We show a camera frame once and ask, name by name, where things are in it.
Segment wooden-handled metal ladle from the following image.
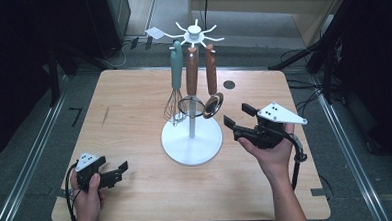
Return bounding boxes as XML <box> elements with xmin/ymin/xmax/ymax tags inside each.
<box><xmin>199</xmin><ymin>42</ymin><xmax>225</xmax><ymax>120</ymax></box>

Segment white paper sheet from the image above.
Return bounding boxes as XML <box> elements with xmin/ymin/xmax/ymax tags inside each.
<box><xmin>143</xmin><ymin>26</ymin><xmax>167</xmax><ymax>41</ymax></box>

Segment dark cabinet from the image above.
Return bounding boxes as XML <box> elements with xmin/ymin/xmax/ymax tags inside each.
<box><xmin>85</xmin><ymin>0</ymin><xmax>134</xmax><ymax>60</ymax></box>

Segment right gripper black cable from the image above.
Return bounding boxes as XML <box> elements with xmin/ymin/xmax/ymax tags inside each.
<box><xmin>286</xmin><ymin>132</ymin><xmax>311</xmax><ymax>192</ymax></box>

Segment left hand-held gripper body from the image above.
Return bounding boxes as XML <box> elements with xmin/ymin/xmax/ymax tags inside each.
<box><xmin>74</xmin><ymin>151</ymin><xmax>114</xmax><ymax>193</ymax></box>

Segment person's left hand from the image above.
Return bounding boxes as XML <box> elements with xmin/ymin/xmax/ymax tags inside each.
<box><xmin>70</xmin><ymin>170</ymin><xmax>107</xmax><ymax>221</ymax></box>

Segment white floor cable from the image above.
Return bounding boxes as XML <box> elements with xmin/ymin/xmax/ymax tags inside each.
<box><xmin>100</xmin><ymin>42</ymin><xmax>128</xmax><ymax>70</ymax></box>

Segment light wooden cabinet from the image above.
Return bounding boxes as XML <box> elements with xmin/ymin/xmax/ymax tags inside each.
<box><xmin>188</xmin><ymin>0</ymin><xmax>347</xmax><ymax>54</ymax></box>

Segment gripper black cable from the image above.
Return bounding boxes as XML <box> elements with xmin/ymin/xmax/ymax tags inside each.
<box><xmin>63</xmin><ymin>162</ymin><xmax>82</xmax><ymax>221</ymax></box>
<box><xmin>286</xmin><ymin>132</ymin><xmax>311</xmax><ymax>192</ymax></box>

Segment teal-handled wire whisk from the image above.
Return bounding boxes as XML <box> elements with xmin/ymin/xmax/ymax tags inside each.
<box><xmin>160</xmin><ymin>39</ymin><xmax>188</xmax><ymax>128</ymax></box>

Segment black metal frame stand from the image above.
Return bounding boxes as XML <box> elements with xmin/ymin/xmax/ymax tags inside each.
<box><xmin>264</xmin><ymin>0</ymin><xmax>368</xmax><ymax>106</ymax></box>

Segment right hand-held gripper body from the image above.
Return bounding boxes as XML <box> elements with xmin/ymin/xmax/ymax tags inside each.
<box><xmin>231</xmin><ymin>100</ymin><xmax>310</xmax><ymax>152</ymax></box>

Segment metal floor rail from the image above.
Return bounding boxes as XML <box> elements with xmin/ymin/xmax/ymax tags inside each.
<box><xmin>0</xmin><ymin>92</ymin><xmax>73</xmax><ymax>221</ymax></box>
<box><xmin>311</xmin><ymin>71</ymin><xmax>390</xmax><ymax>221</ymax></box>

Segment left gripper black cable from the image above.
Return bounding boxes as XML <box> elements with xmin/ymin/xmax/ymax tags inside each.
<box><xmin>63</xmin><ymin>162</ymin><xmax>82</xmax><ymax>221</ymax></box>

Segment wooden-handled mesh strainer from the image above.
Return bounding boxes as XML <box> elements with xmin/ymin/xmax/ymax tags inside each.
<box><xmin>175</xmin><ymin>45</ymin><xmax>206</xmax><ymax>119</ymax></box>

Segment white utensil stand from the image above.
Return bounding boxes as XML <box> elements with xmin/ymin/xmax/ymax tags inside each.
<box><xmin>155</xmin><ymin>17</ymin><xmax>231</xmax><ymax>168</ymax></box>

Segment black floor cables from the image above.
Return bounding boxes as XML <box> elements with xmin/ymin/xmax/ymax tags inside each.
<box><xmin>280</xmin><ymin>48</ymin><xmax>332</xmax><ymax>109</ymax></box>

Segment black hanging cable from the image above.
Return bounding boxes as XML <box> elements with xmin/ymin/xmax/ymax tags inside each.
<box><xmin>203</xmin><ymin>0</ymin><xmax>211</xmax><ymax>24</ymax></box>

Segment black post stand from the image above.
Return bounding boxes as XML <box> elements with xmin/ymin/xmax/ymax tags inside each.
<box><xmin>45</xmin><ymin>42</ymin><xmax>82</xmax><ymax>108</ymax></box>

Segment person's right hand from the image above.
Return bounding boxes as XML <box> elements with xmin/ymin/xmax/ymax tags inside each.
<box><xmin>236</xmin><ymin>122</ymin><xmax>298</xmax><ymax>189</ymax></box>

